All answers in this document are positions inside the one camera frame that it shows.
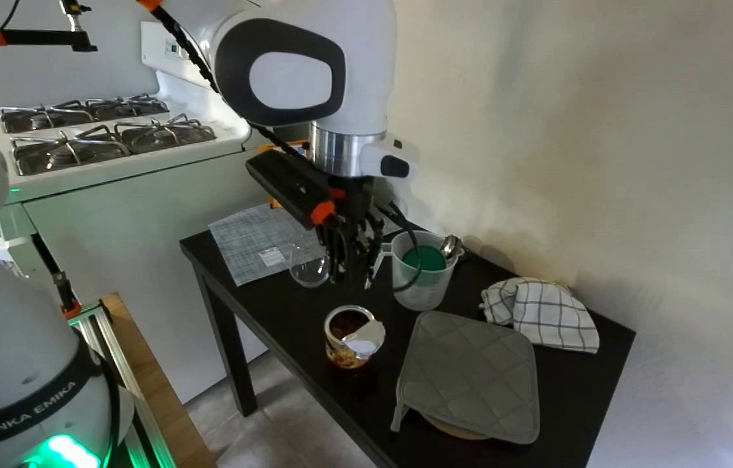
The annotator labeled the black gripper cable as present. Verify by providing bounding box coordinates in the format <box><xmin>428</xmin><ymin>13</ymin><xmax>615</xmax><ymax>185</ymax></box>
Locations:
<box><xmin>376</xmin><ymin>200</ymin><xmax>428</xmax><ymax>297</ymax></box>

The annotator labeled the round wooden trivet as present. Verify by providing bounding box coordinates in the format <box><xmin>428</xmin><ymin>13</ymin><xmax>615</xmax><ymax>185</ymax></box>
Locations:
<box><xmin>420</xmin><ymin>407</ymin><xmax>492</xmax><ymax>442</ymax></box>

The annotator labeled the wooden base board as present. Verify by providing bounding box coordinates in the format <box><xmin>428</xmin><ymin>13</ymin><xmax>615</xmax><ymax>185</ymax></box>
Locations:
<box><xmin>97</xmin><ymin>290</ymin><xmax>218</xmax><ymax>468</ymax></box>

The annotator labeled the black stove burner grate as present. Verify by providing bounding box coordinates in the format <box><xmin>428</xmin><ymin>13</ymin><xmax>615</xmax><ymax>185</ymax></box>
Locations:
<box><xmin>108</xmin><ymin>111</ymin><xmax>218</xmax><ymax>157</ymax></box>
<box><xmin>0</xmin><ymin>100</ymin><xmax>86</xmax><ymax>134</ymax></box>
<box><xmin>78</xmin><ymin>90</ymin><xmax>172</xmax><ymax>122</ymax></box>
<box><xmin>7</xmin><ymin>128</ymin><xmax>120</xmax><ymax>177</ymax></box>

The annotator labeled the grey quilted pot holder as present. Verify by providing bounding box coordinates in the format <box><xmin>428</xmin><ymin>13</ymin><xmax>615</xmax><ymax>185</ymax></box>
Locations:
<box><xmin>388</xmin><ymin>307</ymin><xmax>544</xmax><ymax>447</ymax></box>

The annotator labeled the clear plastic measuring jug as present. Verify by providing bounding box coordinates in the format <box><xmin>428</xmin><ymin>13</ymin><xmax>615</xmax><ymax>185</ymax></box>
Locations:
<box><xmin>361</xmin><ymin>225</ymin><xmax>467</xmax><ymax>315</ymax></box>

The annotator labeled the black pole with orange clamp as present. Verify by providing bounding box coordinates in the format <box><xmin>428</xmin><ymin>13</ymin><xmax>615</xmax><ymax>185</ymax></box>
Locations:
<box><xmin>28</xmin><ymin>228</ymin><xmax>86</xmax><ymax>320</ymax></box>

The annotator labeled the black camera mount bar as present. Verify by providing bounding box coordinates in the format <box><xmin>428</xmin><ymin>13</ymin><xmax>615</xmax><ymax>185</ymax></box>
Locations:
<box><xmin>0</xmin><ymin>0</ymin><xmax>102</xmax><ymax>55</ymax></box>

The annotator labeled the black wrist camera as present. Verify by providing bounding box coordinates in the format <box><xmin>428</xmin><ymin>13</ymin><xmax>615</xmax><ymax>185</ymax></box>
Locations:
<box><xmin>245</xmin><ymin>148</ymin><xmax>340</xmax><ymax>232</ymax></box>

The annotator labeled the white gas stove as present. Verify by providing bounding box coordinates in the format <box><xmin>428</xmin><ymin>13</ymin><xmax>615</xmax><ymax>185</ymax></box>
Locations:
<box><xmin>0</xmin><ymin>18</ymin><xmax>275</xmax><ymax>406</ymax></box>

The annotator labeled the clear glass bowl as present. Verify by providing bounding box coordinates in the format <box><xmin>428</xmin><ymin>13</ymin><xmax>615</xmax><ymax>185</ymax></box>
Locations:
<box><xmin>284</xmin><ymin>243</ymin><xmax>335</xmax><ymax>290</ymax></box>

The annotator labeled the white checkered dish cloth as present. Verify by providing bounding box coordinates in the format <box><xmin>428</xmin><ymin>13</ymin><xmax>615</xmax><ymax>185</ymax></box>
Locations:
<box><xmin>476</xmin><ymin>272</ymin><xmax>602</xmax><ymax>355</ymax></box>

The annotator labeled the black wooden table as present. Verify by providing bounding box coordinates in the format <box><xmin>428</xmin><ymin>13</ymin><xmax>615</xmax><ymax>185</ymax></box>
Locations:
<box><xmin>176</xmin><ymin>204</ymin><xmax>640</xmax><ymax>468</ymax></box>

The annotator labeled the metal spoon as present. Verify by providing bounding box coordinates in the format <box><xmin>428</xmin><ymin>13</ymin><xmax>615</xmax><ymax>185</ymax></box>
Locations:
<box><xmin>440</xmin><ymin>232</ymin><xmax>464</xmax><ymax>261</ymax></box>

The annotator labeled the grey woven placemat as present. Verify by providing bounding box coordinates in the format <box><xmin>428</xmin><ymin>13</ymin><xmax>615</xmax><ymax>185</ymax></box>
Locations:
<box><xmin>205</xmin><ymin>202</ymin><xmax>329</xmax><ymax>287</ymax></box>

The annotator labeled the green sponge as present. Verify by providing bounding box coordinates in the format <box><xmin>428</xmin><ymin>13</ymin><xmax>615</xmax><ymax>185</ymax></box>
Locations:
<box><xmin>399</xmin><ymin>242</ymin><xmax>449</xmax><ymax>272</ymax></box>

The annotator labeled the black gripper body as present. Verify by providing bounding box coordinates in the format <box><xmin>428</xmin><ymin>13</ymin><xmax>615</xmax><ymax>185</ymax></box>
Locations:
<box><xmin>323</xmin><ymin>181</ymin><xmax>388</xmax><ymax>255</ymax></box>

